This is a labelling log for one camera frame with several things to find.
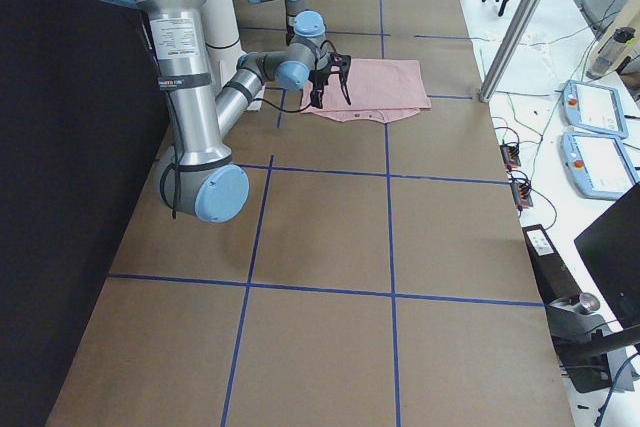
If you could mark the pink snoopy t-shirt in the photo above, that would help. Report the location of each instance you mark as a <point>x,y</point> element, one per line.
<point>382,91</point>

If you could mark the far orange terminal block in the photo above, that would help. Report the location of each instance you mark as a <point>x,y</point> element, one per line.
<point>510,153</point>

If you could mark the orange terminal block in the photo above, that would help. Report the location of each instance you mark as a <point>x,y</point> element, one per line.
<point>521,192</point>
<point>510,153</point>

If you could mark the near orange terminal block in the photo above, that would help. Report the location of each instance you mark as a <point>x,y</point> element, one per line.
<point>521,192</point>

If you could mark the far blue teach pendant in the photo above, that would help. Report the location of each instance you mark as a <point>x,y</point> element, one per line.
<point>594,108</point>

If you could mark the blue teach pendant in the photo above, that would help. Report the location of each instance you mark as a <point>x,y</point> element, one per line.
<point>598,165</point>
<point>594,108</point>

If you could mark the near blue teach pendant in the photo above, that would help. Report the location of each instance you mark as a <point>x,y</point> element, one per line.
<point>598,165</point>

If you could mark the clear water bottle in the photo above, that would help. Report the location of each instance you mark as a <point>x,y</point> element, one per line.
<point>610,52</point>

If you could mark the black power adapter box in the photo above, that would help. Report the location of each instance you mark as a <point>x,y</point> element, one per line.
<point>553,278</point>

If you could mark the black monitor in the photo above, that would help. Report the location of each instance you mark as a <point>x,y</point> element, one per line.
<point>609,249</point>

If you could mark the black clamp with silver knob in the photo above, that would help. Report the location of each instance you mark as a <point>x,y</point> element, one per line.
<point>591,353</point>

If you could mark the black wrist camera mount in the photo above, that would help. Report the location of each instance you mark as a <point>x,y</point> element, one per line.
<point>339,65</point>

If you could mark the aluminium frame post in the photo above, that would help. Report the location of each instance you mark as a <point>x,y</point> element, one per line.
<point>517,22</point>

